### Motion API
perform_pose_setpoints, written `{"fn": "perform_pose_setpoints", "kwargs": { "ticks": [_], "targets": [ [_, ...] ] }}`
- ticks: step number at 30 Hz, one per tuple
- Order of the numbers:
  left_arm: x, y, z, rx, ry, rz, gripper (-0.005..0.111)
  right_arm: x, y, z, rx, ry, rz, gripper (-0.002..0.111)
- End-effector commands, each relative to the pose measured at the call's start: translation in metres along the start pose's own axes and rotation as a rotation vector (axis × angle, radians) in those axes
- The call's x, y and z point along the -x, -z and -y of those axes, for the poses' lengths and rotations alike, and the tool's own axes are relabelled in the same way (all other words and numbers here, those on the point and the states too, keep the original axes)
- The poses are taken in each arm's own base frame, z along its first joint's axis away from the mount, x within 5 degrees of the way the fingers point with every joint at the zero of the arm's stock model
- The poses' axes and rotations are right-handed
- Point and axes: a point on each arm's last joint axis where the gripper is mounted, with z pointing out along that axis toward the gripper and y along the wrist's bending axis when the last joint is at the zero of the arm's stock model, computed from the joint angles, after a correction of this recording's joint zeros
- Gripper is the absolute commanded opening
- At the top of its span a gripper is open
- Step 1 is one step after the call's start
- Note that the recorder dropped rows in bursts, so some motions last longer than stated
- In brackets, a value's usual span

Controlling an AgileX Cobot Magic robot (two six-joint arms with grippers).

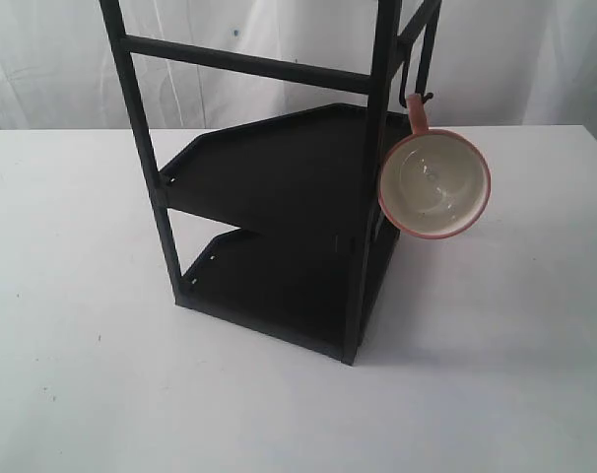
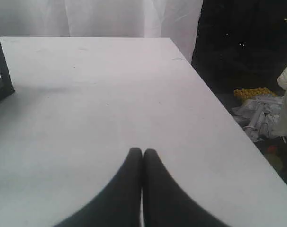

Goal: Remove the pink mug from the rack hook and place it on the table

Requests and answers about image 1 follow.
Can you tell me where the pink ceramic mug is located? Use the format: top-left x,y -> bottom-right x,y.
378,94 -> 492,239

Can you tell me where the black metal shelf rack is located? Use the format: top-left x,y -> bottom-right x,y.
100,1 -> 441,365

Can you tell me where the white backdrop curtain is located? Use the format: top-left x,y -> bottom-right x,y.
0,1 -> 597,138

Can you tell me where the black wire hook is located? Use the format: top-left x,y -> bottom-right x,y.
397,39 -> 434,108

